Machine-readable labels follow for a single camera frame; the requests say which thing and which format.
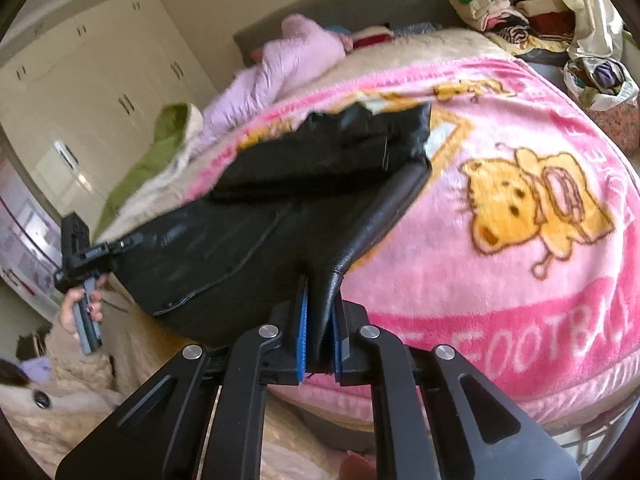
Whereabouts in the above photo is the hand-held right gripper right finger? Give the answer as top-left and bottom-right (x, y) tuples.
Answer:
(331, 300), (583, 480)

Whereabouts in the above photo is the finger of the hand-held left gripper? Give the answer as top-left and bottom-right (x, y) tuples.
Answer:
(107, 236), (141, 263)
(55, 275), (310, 480)

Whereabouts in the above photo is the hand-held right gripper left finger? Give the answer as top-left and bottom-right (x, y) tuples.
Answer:
(55, 275), (310, 480)

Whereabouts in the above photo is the black leather jacket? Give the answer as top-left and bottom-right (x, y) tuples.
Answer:
(102, 101), (433, 376)

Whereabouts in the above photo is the plastic bag of clothes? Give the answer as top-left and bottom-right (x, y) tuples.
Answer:
(564, 57), (640, 111)

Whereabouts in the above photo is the pile of folded clothes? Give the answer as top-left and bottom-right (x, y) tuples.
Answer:
(450, 0), (576, 63)

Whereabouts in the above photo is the person's left hand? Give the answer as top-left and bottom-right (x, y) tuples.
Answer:
(59, 274), (105, 342)

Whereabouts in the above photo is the green and white blanket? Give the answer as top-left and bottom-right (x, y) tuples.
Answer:
(92, 102), (203, 233)

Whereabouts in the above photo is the purple cloth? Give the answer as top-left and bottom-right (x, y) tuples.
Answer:
(20, 357), (53, 382)

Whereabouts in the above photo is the white wardrobe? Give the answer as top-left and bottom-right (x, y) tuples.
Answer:
(0, 0), (216, 221)

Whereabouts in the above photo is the pink printed blanket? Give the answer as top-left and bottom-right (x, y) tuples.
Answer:
(190, 57), (640, 423)

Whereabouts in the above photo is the lilac quilt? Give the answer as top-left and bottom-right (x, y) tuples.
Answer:
(192, 14), (346, 156)

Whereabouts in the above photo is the dark red cloth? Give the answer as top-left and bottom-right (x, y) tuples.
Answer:
(350, 30), (396, 49)

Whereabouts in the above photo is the blue patterned cloth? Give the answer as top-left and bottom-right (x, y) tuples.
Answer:
(395, 22), (441, 39)

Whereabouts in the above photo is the white cloth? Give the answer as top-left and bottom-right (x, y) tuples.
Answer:
(550, 0), (626, 61)

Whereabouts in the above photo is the wall poster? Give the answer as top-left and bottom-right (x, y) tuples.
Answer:
(0, 155), (63, 306)

